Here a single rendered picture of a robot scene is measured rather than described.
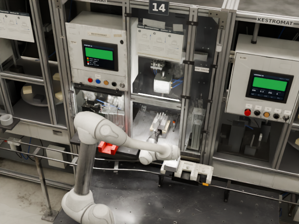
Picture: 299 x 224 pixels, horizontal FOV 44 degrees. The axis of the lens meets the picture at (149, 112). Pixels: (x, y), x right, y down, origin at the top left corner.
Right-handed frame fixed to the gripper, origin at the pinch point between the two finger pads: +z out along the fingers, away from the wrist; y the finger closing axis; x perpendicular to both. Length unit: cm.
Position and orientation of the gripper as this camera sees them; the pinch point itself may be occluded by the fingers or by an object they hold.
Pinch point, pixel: (159, 126)
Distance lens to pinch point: 291.0
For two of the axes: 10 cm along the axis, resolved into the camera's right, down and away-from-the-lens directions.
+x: -9.6, -1.8, 2.1
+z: 2.7, -5.7, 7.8
